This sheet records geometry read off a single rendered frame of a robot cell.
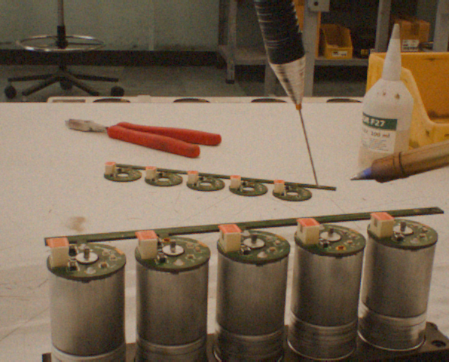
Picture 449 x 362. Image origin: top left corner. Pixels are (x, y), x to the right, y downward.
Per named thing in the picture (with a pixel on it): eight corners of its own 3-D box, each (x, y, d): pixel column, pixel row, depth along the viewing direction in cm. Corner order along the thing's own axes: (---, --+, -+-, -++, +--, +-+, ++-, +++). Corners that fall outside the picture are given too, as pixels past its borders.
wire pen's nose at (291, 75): (273, 105, 24) (261, 60, 23) (301, 91, 24) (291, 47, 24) (293, 114, 23) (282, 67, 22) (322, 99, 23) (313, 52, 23)
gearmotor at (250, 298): (291, 387, 27) (300, 253, 26) (224, 397, 27) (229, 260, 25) (267, 350, 30) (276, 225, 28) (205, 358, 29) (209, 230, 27)
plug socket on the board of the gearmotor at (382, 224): (398, 237, 28) (401, 219, 27) (377, 238, 27) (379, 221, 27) (388, 228, 28) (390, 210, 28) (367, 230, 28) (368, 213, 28)
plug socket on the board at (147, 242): (165, 258, 25) (165, 238, 25) (138, 260, 25) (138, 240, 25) (160, 247, 26) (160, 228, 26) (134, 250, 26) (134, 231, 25)
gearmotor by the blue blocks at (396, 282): (433, 366, 29) (451, 240, 27) (373, 375, 28) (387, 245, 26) (401, 333, 31) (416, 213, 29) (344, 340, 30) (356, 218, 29)
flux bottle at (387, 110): (352, 159, 56) (365, 19, 53) (398, 160, 57) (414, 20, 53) (363, 175, 53) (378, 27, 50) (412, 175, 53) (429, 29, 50)
